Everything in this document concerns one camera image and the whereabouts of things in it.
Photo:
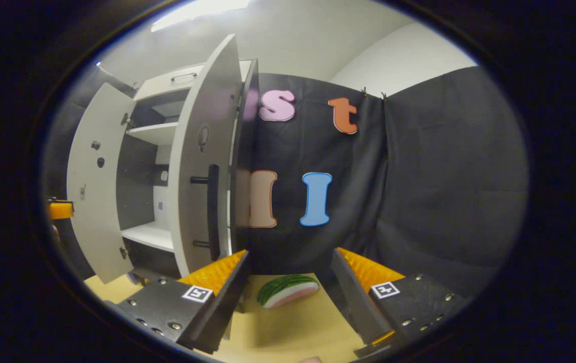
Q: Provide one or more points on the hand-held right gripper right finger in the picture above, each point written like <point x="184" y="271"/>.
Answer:
<point x="358" y="302"/>

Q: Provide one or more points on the white cabinet drawer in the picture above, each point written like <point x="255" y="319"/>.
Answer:
<point x="167" y="83"/>

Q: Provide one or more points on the black backdrop cloth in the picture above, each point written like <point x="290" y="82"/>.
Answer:
<point x="444" y="176"/>

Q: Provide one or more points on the toy watermelon slice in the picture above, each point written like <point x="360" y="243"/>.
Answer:
<point x="288" y="288"/>

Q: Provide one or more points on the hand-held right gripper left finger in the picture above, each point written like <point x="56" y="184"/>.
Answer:
<point x="227" y="302"/>

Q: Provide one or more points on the white cabinet shelf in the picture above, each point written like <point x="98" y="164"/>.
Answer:
<point x="154" y="133"/>

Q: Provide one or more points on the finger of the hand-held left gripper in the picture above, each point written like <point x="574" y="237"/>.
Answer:
<point x="61" y="209"/>

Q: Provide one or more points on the white cabinet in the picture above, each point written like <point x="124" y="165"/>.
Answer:
<point x="139" y="181"/>

